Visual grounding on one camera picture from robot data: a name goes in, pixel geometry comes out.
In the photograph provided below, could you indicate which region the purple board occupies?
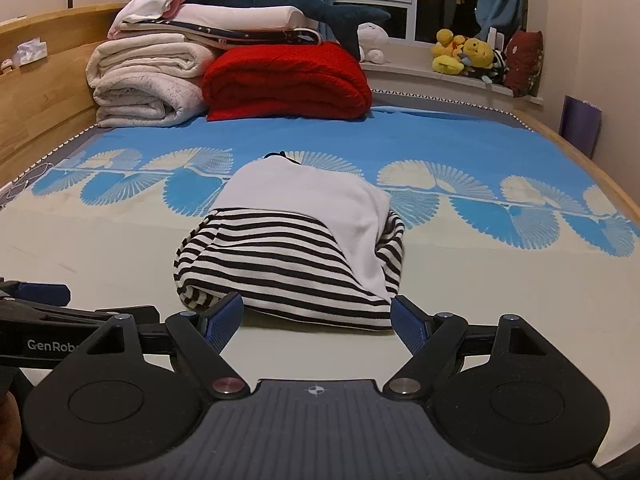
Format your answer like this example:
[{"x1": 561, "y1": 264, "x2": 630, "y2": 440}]
[{"x1": 560, "y1": 95, "x2": 602, "y2": 161}]

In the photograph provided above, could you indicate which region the dark red cushion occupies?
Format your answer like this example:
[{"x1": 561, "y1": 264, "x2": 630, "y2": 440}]
[{"x1": 504, "y1": 29, "x2": 545, "y2": 98}]

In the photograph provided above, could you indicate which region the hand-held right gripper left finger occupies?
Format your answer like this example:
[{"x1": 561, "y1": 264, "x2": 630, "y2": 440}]
[{"x1": 75, "y1": 292, "x2": 251, "y2": 401}]

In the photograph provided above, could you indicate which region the white quilt navy star trim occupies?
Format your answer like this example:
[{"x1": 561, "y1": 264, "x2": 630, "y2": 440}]
[{"x1": 107, "y1": 4, "x2": 324, "y2": 49}]

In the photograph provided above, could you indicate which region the dark blue shark plush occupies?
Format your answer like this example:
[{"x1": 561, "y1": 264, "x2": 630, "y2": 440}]
[{"x1": 186, "y1": 0, "x2": 392, "y2": 59}]

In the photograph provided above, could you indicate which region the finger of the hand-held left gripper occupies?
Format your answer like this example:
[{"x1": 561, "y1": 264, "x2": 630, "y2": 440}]
[
  {"x1": 0, "y1": 303, "x2": 164, "y2": 333},
  {"x1": 0, "y1": 280, "x2": 72, "y2": 308}
]

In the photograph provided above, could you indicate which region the red folded blanket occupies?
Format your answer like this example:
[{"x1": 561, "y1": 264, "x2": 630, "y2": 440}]
[{"x1": 201, "y1": 41, "x2": 374, "y2": 122}]

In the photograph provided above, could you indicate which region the yellow duck plush toy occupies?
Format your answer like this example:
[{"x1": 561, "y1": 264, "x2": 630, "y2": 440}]
[{"x1": 431, "y1": 29, "x2": 469, "y2": 76}]

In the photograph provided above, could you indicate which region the black white striped plush toy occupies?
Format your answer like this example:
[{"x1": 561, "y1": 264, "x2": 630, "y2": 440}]
[{"x1": 487, "y1": 50, "x2": 509, "y2": 84}]

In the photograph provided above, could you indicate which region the tissue box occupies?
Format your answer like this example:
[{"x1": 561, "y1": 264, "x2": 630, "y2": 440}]
[{"x1": 11, "y1": 37, "x2": 50, "y2": 67}]

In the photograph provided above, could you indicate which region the white fleece folded blanket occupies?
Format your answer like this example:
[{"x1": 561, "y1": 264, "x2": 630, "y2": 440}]
[{"x1": 92, "y1": 76, "x2": 208, "y2": 129}]

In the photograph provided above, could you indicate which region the yellow round plush toy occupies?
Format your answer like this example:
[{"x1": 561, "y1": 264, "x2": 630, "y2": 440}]
[{"x1": 460, "y1": 37, "x2": 497, "y2": 81}]

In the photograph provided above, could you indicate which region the cream folded blanket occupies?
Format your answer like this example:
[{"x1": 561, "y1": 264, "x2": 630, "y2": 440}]
[{"x1": 86, "y1": 40, "x2": 216, "y2": 82}]

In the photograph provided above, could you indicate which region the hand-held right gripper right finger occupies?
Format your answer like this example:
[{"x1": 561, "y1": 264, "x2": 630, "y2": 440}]
[{"x1": 384, "y1": 295, "x2": 556, "y2": 401}]

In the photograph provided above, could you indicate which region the white window sill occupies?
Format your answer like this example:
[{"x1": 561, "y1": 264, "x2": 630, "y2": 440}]
[{"x1": 360, "y1": 40, "x2": 546, "y2": 107}]

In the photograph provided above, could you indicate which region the wooden bed frame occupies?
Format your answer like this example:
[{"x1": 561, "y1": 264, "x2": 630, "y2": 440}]
[{"x1": 0, "y1": 2, "x2": 640, "y2": 241}]

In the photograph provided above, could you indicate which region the striped and white small shirt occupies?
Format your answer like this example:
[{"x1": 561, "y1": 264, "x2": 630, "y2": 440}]
[{"x1": 172, "y1": 151, "x2": 406, "y2": 335}]

